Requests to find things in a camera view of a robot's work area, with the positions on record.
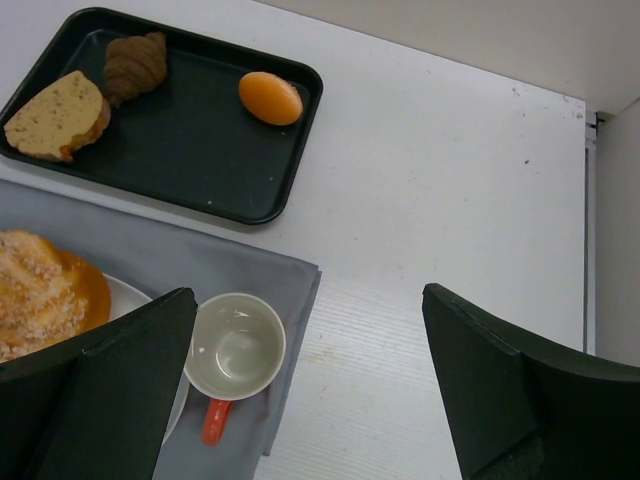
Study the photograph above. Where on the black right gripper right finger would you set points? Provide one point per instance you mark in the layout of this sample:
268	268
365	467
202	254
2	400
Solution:
520	406

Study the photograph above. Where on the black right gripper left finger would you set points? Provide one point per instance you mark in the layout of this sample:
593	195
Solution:
96	406

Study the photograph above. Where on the large sugared orange bun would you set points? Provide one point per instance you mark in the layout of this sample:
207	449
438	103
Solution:
48	295

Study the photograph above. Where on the yellow bread slice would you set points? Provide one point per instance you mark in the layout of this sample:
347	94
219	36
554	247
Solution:
64	117

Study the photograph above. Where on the white oval plate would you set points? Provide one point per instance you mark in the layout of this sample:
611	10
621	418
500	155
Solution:
125	299

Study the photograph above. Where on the orange mug white inside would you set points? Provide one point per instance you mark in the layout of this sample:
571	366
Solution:
237	349

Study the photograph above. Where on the grey cloth placemat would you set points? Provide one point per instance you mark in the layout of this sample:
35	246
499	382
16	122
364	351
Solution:
156	258

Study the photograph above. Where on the black rectangular tray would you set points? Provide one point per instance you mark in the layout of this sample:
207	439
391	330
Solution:
191	142

